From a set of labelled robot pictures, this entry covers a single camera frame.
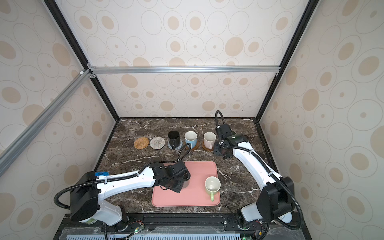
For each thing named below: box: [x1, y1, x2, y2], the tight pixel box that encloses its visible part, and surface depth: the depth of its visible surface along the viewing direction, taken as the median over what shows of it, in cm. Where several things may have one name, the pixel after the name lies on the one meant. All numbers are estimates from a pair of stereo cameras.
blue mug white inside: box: [184, 131, 198, 149], surface depth 99 cm
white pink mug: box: [203, 131, 217, 150], surface depth 97 cm
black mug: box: [168, 130, 181, 151], surface depth 100 cm
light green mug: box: [205, 176, 221, 202], surface depth 80 cm
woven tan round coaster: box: [134, 137, 150, 150], surface depth 108 cm
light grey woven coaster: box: [150, 137, 166, 150], surface depth 107 cm
